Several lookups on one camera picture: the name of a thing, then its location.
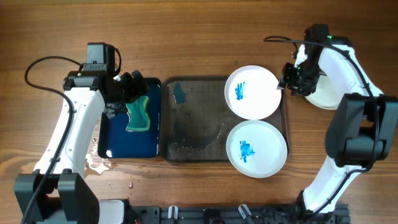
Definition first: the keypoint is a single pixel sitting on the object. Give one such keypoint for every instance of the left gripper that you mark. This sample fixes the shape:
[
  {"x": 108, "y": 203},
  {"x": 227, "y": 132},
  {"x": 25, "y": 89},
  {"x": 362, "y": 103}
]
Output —
[{"x": 135, "y": 90}]

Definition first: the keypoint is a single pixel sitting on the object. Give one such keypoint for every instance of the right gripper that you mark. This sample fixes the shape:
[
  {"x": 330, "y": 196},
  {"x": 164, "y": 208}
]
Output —
[{"x": 286, "y": 78}]

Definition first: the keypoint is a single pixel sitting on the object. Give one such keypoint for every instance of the white plate blue stain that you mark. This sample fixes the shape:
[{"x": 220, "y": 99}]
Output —
[{"x": 325, "y": 96}]

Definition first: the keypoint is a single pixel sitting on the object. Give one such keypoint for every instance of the green yellow sponge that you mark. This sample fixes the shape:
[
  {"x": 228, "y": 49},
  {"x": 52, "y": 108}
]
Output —
[{"x": 139, "y": 119}]

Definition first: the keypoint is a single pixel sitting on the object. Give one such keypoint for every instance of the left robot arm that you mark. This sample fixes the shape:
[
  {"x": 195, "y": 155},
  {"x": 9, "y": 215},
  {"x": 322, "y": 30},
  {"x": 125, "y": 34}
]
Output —
[{"x": 56, "y": 192}]

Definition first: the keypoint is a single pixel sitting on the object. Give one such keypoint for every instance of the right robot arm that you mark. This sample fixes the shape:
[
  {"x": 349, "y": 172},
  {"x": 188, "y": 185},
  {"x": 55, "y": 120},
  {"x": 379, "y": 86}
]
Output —
[{"x": 362, "y": 128}]

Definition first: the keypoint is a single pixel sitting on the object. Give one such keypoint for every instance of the blue rectangular water tray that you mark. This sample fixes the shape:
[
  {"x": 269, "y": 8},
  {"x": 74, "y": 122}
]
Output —
[{"x": 116, "y": 143}]

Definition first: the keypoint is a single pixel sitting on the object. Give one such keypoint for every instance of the dark brown serving tray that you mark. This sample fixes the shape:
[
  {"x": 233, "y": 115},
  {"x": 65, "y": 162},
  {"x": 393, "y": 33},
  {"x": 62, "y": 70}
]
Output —
[{"x": 195, "y": 120}]

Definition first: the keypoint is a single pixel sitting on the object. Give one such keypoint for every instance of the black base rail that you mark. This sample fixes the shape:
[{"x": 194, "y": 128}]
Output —
[{"x": 268, "y": 214}]

